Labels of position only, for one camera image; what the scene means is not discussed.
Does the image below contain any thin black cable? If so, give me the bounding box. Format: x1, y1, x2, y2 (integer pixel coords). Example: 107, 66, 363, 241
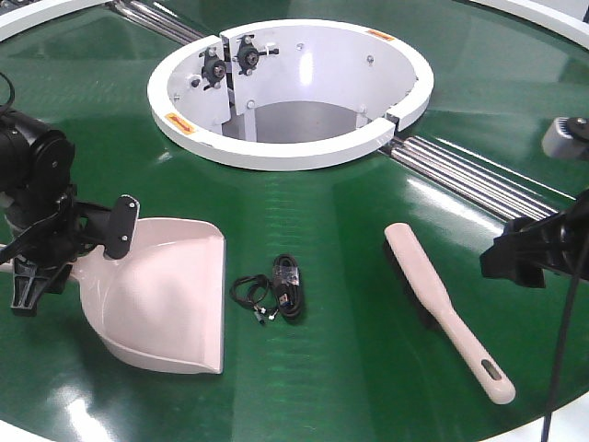
228, 273, 278, 325

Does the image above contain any right black bearing mount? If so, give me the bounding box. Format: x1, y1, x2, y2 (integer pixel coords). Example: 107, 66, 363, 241
234, 34, 280, 76

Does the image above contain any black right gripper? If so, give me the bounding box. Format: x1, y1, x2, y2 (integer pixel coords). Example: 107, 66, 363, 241
479, 190, 588, 288

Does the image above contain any thick black bagged usb cable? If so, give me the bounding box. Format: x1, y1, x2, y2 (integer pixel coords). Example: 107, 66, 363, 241
271, 254, 306, 323

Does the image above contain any green conveyor belt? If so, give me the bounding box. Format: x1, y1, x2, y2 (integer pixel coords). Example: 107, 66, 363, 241
1, 6, 568, 441

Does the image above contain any white inner conveyor ring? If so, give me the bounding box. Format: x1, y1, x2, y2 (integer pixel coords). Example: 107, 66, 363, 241
146, 18, 434, 172

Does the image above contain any black bearing mount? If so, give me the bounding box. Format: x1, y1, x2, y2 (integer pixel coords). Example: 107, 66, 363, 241
199, 46, 226, 90
234, 34, 280, 76

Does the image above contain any steel rollers right gap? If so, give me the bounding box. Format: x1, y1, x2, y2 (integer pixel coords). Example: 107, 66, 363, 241
380, 135, 558, 221

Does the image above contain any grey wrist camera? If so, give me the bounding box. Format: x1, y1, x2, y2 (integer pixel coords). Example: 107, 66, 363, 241
541, 117, 588, 161

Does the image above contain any white outer conveyor rim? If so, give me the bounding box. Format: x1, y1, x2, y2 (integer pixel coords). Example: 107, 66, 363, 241
1, 0, 588, 49

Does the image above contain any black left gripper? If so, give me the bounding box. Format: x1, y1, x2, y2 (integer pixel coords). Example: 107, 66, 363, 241
1, 184, 140, 317

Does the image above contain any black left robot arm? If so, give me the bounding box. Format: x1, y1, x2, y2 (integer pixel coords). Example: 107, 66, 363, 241
1, 84, 139, 317

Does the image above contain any pink hand brush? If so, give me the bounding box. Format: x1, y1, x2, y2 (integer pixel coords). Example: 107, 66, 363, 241
384, 223, 516, 405

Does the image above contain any pink plastic dustpan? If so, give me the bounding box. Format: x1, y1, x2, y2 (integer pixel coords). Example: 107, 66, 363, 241
72, 217, 225, 374

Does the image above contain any steel rollers far gap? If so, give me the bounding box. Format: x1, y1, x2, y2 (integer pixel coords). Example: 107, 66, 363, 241
109, 1, 205, 45

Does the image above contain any steel rollers gap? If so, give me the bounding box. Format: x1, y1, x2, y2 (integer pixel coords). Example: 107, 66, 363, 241
380, 135, 558, 221
109, 1, 205, 45

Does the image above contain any left black bearing mount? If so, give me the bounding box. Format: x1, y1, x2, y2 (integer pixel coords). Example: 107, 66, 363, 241
199, 46, 226, 90

